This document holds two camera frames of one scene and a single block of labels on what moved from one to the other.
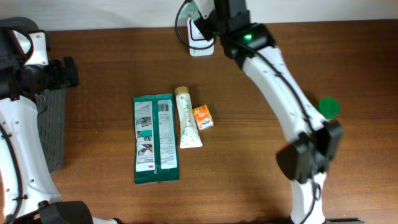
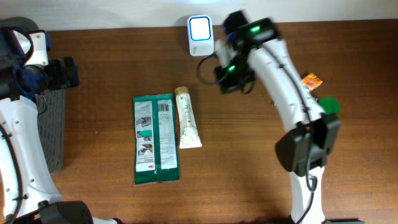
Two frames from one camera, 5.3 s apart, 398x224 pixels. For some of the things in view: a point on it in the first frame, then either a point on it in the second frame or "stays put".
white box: x=199 y=46 stays put
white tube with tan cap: x=189 y=135 stays put
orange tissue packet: x=203 y=117 → x=311 y=81
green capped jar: x=329 y=107 stays put
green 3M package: x=155 y=158 stays put
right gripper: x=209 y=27 → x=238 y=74
